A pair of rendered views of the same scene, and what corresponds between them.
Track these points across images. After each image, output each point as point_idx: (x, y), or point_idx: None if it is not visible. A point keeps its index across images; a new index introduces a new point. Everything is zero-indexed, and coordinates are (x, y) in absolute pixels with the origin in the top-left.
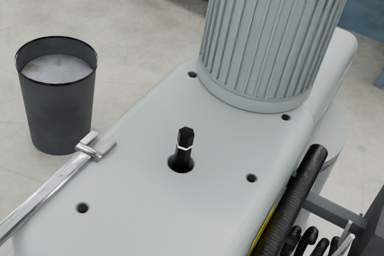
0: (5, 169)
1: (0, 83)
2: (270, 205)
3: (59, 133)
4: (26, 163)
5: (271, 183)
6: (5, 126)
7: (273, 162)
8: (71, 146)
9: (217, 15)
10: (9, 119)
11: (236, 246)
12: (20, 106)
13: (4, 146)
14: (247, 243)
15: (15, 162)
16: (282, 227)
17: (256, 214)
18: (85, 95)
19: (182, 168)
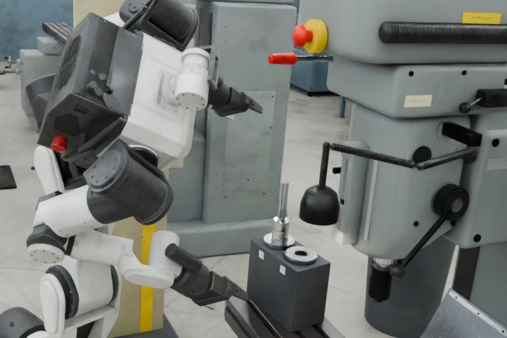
0: None
1: (353, 259)
2: None
3: (395, 301)
4: (349, 329)
5: None
6: (342, 293)
7: None
8: (406, 326)
9: None
10: (348, 289)
11: None
12: (365, 283)
13: (333, 308)
14: None
15: (339, 324)
16: (500, 25)
17: None
18: (436, 259)
19: None
